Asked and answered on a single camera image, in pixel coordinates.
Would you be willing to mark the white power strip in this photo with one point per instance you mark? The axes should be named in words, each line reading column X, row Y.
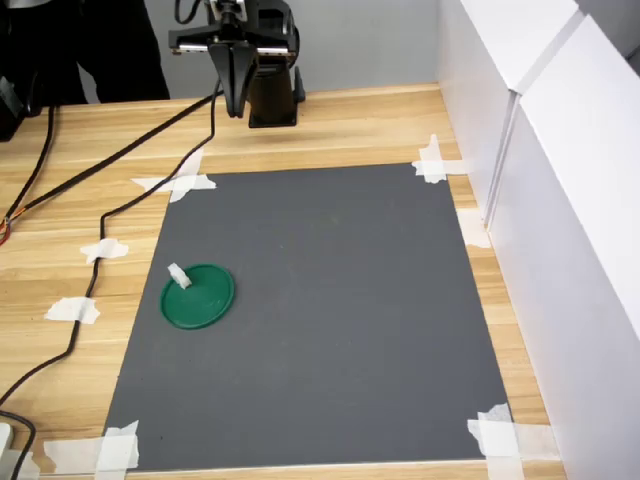
column 5, row 437

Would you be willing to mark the black device box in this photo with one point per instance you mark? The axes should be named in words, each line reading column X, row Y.
column 10, row 115

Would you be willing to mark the white partition panel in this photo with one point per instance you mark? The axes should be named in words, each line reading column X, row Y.
column 575, row 275
column 480, row 100

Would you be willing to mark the person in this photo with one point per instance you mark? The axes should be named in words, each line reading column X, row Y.
column 125, row 50

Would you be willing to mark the dark grey mat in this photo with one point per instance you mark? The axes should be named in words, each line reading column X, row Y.
column 350, row 300

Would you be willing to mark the round green lid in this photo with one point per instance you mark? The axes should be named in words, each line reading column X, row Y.
column 205, row 302

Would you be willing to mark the small white plastic terminal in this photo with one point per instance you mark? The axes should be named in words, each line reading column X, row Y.
column 179, row 276

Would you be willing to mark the white tape piece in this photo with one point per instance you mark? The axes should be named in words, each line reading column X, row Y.
column 187, row 184
column 27, row 467
column 105, row 249
column 472, row 230
column 505, row 440
column 432, row 165
column 115, row 450
column 72, row 310

